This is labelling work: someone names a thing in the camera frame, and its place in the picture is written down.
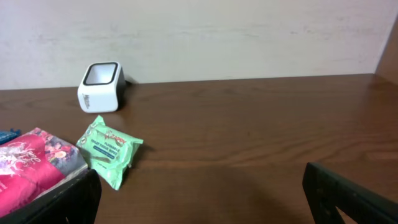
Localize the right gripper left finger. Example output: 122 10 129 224
1 169 102 224

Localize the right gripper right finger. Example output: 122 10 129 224
302 162 397 224

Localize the mint green wipes pack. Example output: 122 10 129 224
76 115 144 190

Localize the red purple pad pack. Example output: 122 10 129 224
1 128 88 217

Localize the blue Oreo cookie pack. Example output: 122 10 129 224
0 129 21 145

